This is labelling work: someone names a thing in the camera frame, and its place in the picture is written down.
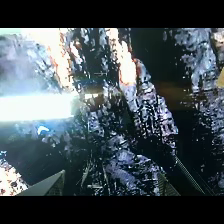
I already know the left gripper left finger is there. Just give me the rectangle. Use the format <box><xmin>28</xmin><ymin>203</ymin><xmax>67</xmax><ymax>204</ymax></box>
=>
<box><xmin>18</xmin><ymin>169</ymin><xmax>67</xmax><ymax>197</ymax></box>

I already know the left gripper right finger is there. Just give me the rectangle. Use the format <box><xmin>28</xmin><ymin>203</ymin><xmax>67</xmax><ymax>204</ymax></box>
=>
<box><xmin>157</xmin><ymin>171</ymin><xmax>181</xmax><ymax>197</ymax></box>

